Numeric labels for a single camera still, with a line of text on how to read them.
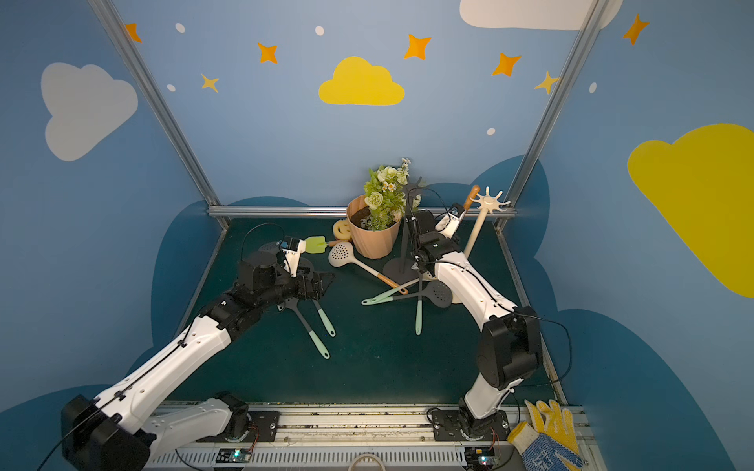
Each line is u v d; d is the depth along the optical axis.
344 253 1.06
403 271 1.05
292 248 0.65
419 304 0.96
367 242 1.01
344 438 0.73
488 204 0.72
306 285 0.65
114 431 0.37
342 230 1.15
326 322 0.93
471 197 0.73
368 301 0.98
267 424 0.75
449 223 0.73
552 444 0.72
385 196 0.93
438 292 0.96
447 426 0.75
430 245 0.63
